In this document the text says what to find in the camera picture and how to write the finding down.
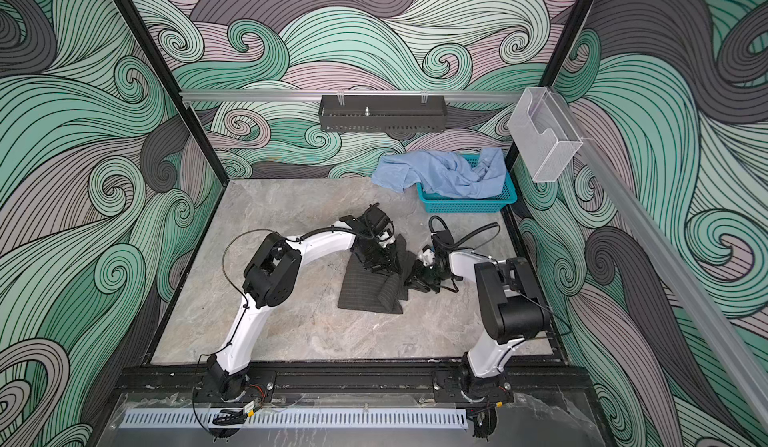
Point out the dark grey pinstriped shirt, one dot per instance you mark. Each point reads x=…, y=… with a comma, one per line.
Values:
x=378, y=292

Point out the teal plastic basket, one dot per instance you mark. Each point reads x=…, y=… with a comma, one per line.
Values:
x=436, y=204

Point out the aluminium horizontal rail back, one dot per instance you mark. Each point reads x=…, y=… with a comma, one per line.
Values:
x=275, y=95

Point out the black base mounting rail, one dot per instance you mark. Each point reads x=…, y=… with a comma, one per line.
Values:
x=442, y=380

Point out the black corner post left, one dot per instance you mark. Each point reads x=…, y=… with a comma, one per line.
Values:
x=133, y=20

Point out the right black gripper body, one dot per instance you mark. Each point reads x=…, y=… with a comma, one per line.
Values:
x=428, y=277

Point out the light blue shirt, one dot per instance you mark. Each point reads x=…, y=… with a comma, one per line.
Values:
x=446, y=174

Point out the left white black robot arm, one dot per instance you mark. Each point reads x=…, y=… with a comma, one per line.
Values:
x=270, y=276

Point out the black corner post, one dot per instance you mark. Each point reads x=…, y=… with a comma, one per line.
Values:
x=133, y=20
x=574, y=22

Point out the aluminium rail right wall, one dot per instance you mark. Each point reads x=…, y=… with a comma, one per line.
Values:
x=611, y=162

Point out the black corner post right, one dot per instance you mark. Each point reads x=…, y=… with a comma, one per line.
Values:
x=574, y=22

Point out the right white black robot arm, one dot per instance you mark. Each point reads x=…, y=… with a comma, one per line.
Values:
x=510, y=302

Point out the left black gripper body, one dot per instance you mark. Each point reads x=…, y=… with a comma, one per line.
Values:
x=379, y=258

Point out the black perforated metal tray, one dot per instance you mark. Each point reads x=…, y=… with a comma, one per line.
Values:
x=397, y=116

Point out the white slotted cable duct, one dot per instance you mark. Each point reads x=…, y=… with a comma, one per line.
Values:
x=301, y=418

